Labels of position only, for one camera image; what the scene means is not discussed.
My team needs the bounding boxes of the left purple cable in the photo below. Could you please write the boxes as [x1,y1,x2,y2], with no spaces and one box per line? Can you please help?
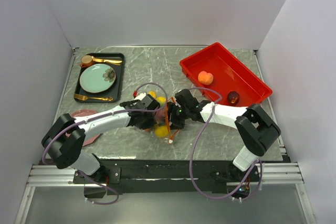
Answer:
[41,82,169,206]

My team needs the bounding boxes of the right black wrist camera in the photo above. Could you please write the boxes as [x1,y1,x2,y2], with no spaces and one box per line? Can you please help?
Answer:
[175,89,199,109]

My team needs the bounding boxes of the small brown cup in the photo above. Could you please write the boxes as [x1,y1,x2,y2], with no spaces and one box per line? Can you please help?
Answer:
[80,55,93,68]

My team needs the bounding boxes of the red fake strawberry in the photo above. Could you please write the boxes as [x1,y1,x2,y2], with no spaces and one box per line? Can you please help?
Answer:
[154,110,165,122]

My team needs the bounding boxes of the gold fork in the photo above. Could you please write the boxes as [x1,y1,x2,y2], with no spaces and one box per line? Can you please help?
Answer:
[73,94,114,102]

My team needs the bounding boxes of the fake peach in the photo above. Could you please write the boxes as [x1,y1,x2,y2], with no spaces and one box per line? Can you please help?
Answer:
[197,71,214,86]

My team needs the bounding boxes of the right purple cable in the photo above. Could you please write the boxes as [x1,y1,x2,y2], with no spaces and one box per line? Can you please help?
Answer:
[188,87,264,201]

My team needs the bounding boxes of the teal flower plate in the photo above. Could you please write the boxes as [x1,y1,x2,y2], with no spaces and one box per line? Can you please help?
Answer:
[79,63,117,93]

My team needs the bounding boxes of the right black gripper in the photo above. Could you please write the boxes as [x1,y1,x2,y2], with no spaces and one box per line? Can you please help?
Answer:
[159,101,190,130]

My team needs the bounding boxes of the purple cable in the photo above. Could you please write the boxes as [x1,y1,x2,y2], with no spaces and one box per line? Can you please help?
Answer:
[188,87,264,201]
[41,82,169,206]

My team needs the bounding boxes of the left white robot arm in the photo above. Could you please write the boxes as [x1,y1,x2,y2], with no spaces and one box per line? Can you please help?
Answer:
[41,93,161,183]

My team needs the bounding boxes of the fake orange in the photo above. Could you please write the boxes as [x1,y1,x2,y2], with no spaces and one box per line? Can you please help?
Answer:
[154,125,170,138]

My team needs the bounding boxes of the clear zip top bag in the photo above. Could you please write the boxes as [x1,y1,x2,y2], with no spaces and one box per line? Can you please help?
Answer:
[143,91,179,144]

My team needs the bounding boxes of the yellow fake banana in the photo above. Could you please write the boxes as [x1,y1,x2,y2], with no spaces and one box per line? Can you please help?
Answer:
[148,91,156,98]

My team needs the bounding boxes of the red plastic bin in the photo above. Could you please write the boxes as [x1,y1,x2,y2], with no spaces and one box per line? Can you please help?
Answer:
[180,42,272,106]

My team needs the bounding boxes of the dark red fake apple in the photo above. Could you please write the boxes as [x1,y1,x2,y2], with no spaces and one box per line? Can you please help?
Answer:
[226,91,240,105]

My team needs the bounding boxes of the pink dotted plate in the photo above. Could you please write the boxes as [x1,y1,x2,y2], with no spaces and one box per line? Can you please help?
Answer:
[70,109,101,147]

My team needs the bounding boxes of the aluminium frame rail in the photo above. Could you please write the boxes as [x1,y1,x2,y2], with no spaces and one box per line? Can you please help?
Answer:
[26,163,305,187]

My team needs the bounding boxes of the gold spoon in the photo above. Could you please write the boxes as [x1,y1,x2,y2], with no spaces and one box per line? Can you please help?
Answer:
[92,56,122,66]

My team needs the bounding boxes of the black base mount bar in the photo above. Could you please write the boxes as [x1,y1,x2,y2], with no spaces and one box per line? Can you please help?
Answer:
[72,155,260,200]

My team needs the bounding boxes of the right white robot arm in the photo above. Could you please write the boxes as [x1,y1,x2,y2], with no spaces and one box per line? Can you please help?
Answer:
[167,101,281,181]

